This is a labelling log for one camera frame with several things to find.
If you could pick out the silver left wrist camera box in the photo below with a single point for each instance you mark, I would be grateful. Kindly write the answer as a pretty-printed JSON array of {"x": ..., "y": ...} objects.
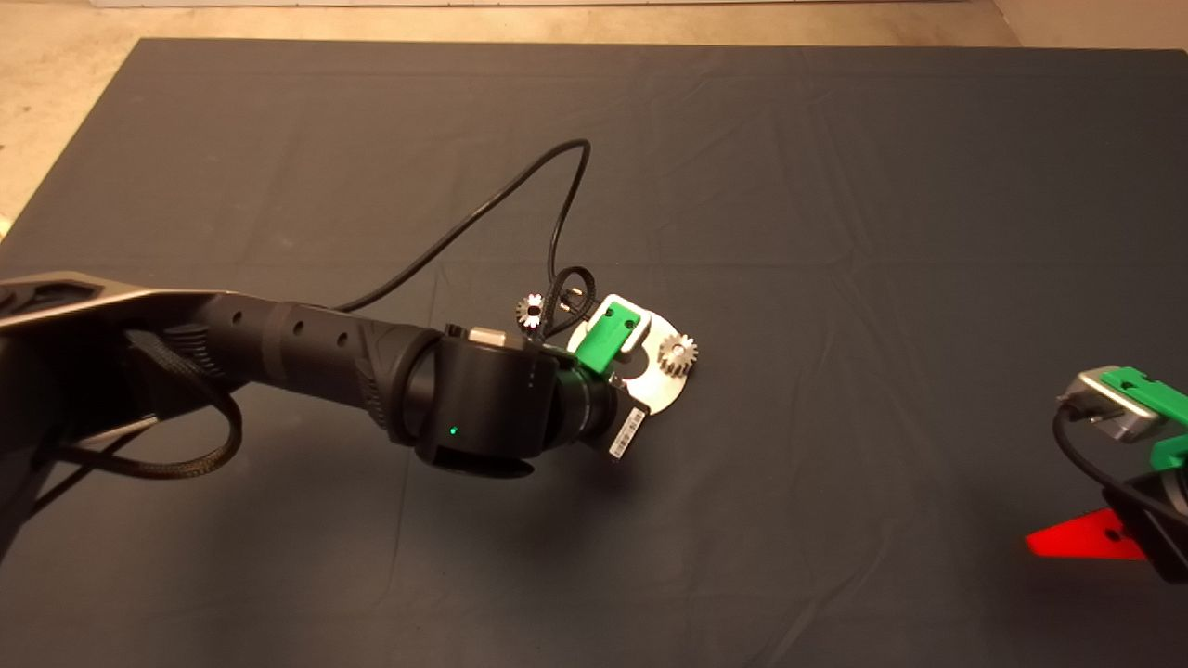
[{"x": 645, "y": 320}]

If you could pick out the green right camera mount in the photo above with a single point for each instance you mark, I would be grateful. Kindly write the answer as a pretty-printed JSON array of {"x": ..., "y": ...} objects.
[{"x": 1155, "y": 394}]

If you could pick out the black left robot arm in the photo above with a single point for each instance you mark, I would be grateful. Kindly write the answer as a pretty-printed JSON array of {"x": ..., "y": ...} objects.
[{"x": 483, "y": 399}]

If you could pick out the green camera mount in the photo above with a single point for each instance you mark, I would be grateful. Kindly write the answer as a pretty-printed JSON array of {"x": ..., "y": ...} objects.
[
  {"x": 603, "y": 339},
  {"x": 1155, "y": 394}
]

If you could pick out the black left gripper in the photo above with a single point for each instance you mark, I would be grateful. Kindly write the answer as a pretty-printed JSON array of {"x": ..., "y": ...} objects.
[{"x": 594, "y": 413}]

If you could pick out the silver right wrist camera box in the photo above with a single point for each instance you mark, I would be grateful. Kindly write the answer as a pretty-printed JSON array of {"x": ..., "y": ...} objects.
[{"x": 1100, "y": 408}]

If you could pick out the round metal carrier plate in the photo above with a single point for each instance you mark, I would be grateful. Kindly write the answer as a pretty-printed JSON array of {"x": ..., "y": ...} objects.
[{"x": 664, "y": 394}]

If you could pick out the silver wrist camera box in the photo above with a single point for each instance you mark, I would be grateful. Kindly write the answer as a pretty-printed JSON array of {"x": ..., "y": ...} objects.
[
  {"x": 1100, "y": 408},
  {"x": 645, "y": 320}
]

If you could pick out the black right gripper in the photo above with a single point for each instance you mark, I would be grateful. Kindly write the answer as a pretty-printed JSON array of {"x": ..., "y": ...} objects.
[{"x": 1160, "y": 529}]

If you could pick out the small steel planetary gear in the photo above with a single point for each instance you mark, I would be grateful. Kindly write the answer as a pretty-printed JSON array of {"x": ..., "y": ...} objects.
[
  {"x": 670, "y": 364},
  {"x": 527, "y": 323}
]

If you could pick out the green left camera mount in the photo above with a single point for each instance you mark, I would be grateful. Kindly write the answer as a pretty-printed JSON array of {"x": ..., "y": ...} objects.
[{"x": 603, "y": 339}]

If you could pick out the dark grey table cloth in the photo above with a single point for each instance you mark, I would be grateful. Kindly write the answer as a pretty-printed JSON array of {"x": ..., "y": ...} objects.
[{"x": 835, "y": 186}]

